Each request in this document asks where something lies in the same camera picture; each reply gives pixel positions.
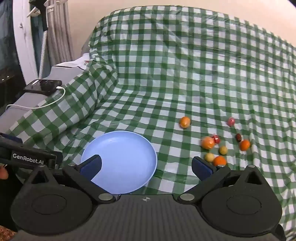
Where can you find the longan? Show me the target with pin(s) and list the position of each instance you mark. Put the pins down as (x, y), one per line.
(209, 157)
(223, 150)

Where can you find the white printed cloth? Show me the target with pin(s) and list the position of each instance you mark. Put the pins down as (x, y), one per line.
(76, 61)

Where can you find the green checked tablecloth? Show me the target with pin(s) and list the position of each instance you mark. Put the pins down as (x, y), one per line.
(185, 69)

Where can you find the person's left hand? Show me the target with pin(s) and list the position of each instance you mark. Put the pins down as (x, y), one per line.
(3, 172)

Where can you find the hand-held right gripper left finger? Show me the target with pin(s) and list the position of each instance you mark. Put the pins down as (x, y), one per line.
(91, 165)

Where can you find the blue plate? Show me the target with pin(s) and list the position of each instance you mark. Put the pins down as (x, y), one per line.
(124, 160)

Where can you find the red date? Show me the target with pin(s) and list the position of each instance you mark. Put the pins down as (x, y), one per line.
(238, 137)

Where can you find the white hanger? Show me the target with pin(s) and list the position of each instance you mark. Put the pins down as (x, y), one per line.
(34, 11)

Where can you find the grey mattress cover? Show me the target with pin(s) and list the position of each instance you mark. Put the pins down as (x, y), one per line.
(20, 99)

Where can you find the patterned brown clothing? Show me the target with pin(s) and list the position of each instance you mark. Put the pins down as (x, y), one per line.
(5, 234)

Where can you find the white door frame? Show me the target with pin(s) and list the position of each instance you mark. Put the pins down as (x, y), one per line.
(23, 46)

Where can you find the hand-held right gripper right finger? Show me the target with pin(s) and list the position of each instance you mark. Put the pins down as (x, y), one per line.
(203, 168)

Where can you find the grey curtain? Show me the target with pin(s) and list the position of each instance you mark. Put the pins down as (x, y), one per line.
(60, 30)

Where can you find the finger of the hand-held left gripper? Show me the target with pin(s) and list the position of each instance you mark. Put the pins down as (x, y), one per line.
(11, 138)

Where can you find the black smartphone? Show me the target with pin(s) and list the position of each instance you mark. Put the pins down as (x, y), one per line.
(44, 85)

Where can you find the orange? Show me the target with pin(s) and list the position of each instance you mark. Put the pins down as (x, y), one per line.
(185, 122)
(244, 145)
(219, 161)
(207, 142)

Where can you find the striped pole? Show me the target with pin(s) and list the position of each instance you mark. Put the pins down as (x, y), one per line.
(43, 53)

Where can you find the red fruit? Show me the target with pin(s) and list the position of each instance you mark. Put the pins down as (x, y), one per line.
(216, 138)
(230, 121)

